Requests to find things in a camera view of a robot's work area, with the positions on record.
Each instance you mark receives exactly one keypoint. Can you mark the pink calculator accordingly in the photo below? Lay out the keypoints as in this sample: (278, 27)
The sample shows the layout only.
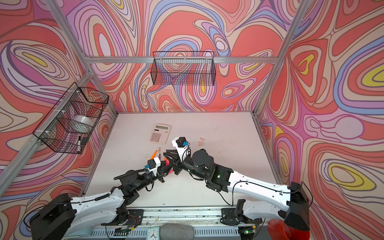
(160, 134)

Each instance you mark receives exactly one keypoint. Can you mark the black wire basket back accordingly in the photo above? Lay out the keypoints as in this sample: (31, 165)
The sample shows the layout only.
(183, 68)

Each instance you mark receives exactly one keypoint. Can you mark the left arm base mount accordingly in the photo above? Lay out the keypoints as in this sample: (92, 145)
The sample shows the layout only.
(132, 217)

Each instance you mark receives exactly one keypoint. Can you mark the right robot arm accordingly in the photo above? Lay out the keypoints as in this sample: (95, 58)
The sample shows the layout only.
(288, 203)

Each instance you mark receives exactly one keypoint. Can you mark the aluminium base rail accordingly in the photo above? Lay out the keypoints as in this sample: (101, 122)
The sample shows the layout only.
(204, 220)

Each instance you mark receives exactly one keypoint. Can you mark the pink marker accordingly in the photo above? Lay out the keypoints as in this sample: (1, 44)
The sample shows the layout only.
(169, 167)

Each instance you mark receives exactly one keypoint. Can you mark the black marker in basket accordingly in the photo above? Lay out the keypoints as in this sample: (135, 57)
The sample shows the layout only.
(79, 147)

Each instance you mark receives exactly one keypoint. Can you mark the black wire basket left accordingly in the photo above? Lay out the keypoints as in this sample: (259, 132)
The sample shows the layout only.
(60, 133)

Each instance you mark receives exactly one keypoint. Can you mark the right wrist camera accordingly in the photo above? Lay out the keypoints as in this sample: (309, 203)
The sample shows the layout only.
(182, 147)

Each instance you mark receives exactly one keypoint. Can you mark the black wire basket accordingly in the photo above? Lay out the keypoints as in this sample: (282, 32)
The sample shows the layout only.
(183, 68)
(60, 133)

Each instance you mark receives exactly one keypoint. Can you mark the orange marker far left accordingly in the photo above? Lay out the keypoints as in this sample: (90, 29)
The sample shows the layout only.
(154, 155)

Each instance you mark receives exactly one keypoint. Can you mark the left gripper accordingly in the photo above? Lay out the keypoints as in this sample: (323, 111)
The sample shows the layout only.
(163, 168)

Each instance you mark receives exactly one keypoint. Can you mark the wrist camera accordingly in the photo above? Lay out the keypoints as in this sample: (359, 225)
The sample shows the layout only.
(152, 166)
(182, 147)

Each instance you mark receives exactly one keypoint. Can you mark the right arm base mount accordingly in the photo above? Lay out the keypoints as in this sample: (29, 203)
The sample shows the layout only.
(230, 217)

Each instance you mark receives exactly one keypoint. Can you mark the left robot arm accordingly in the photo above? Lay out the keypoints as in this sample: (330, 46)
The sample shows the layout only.
(66, 215)

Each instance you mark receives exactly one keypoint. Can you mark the red bucket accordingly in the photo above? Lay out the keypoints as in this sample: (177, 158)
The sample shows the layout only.
(278, 230)

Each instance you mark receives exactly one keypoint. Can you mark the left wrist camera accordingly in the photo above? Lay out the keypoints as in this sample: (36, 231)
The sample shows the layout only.
(152, 166)

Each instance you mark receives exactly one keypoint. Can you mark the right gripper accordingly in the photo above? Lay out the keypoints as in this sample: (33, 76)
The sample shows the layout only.
(176, 164)

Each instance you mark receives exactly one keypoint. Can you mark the silver tape roll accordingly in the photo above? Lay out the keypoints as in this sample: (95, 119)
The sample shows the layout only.
(83, 120)

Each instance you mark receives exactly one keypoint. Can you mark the small white clock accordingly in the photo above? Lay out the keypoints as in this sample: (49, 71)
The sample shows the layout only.
(153, 233)

